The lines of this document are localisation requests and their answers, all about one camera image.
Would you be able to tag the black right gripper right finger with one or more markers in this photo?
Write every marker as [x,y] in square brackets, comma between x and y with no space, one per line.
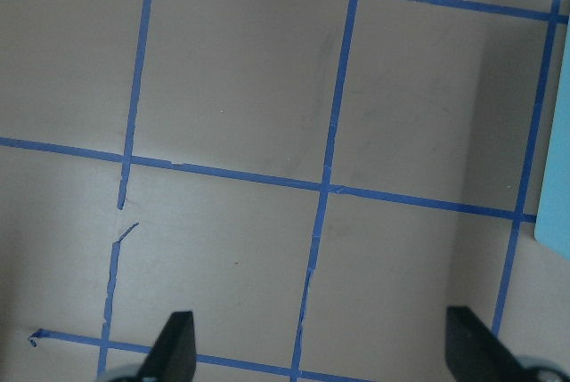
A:
[473,353]

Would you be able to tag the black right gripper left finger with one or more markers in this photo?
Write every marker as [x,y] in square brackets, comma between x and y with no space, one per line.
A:
[173,357]

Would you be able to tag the turquoise plastic bin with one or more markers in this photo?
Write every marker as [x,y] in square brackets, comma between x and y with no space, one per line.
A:
[552,223]

